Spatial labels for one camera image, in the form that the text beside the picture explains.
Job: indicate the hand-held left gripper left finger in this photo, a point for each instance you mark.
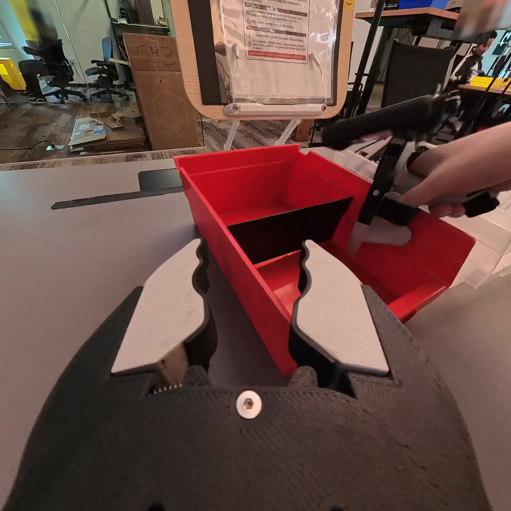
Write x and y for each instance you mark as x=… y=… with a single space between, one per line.
x=167 y=311

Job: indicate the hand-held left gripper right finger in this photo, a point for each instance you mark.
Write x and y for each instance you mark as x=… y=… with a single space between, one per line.
x=339 y=315

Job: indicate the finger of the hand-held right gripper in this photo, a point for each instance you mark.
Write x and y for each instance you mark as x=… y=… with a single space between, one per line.
x=391 y=235
x=358 y=239

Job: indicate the clear plastic bin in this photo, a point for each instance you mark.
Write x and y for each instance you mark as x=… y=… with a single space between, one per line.
x=483 y=239

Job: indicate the red plastic bin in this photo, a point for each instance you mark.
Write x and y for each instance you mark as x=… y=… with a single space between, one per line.
x=247 y=175

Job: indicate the person's right forearm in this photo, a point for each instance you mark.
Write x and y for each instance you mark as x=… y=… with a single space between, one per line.
x=503 y=155

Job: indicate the person's right hand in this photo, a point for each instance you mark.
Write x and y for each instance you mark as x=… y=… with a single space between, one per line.
x=459 y=167

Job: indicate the black high-back chair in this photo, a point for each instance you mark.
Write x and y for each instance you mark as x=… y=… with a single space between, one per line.
x=419 y=72

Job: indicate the black bin divider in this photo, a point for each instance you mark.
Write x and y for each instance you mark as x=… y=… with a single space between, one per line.
x=287 y=227

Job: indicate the flattened cardboard sheets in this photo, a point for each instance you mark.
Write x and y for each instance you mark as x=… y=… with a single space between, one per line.
x=111 y=137

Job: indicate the tall cardboard box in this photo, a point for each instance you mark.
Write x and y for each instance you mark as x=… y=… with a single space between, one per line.
x=167 y=99

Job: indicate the black office chair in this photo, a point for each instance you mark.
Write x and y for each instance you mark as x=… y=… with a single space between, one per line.
x=52 y=68
x=103 y=72

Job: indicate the yellow cabinet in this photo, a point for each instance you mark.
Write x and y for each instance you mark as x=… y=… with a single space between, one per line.
x=12 y=76

